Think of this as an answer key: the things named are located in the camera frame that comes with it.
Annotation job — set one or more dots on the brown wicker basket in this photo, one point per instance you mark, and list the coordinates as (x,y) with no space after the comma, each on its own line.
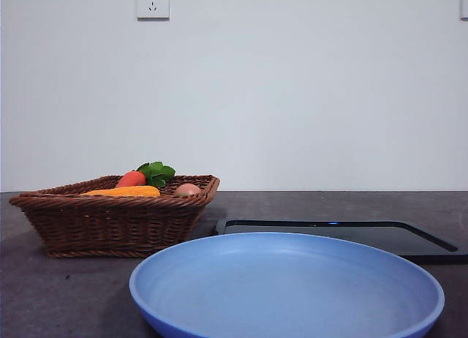
(109,228)

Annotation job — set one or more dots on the orange carrot with green leaves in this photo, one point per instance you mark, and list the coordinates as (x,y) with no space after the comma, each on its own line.
(129,179)

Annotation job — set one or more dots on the white wall socket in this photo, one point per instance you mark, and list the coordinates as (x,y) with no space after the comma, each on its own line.
(153,3)
(464,3)

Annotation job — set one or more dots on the brown egg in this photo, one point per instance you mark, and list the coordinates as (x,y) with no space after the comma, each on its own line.
(187,189)

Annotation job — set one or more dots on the black rectangular tray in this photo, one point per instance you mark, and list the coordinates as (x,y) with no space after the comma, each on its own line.
(420,239)

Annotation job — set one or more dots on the blue round plate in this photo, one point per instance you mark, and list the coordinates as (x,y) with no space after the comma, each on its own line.
(285,294)

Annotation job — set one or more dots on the yellow corn cob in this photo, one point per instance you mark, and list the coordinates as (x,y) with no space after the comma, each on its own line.
(124,191)

